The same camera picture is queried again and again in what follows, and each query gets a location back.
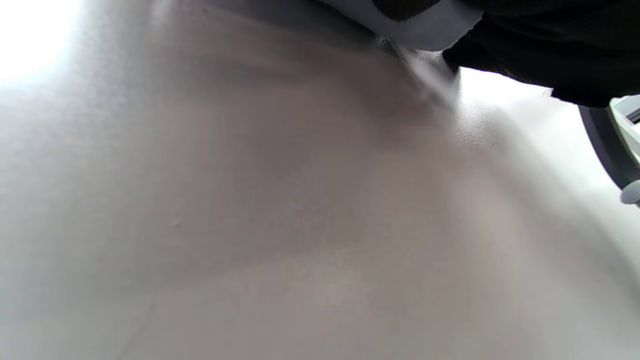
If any light blue sock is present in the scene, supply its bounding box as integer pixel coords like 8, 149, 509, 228
389, 42, 462, 108
320, 0, 485, 52

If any person's left hand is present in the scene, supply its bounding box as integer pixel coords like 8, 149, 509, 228
371, 0, 640, 109

